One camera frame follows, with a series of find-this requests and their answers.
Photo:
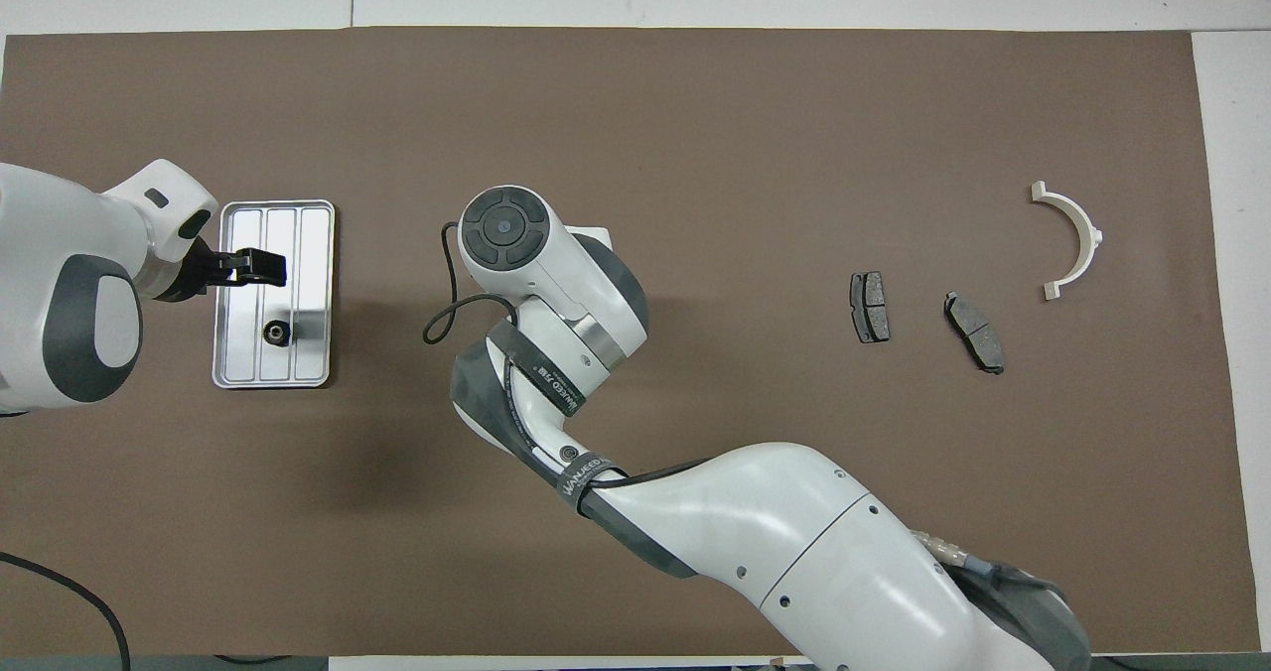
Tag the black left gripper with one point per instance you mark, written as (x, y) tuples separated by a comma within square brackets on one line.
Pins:
[(199, 269)]

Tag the large black bearing gear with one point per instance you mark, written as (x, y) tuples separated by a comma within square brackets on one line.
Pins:
[(276, 332)]

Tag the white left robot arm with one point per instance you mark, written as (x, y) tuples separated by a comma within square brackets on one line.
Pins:
[(50, 244)]

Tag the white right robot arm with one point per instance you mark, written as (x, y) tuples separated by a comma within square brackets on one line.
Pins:
[(755, 522)]

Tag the silver metal tray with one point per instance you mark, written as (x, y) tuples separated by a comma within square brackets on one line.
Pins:
[(308, 353)]

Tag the brown table mat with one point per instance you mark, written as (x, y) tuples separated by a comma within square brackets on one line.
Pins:
[(755, 155)]

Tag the small dark brake pad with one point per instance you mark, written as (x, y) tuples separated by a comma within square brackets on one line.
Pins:
[(870, 307)]

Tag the long dark brake pad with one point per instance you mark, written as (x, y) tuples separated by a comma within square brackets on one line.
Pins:
[(975, 332)]

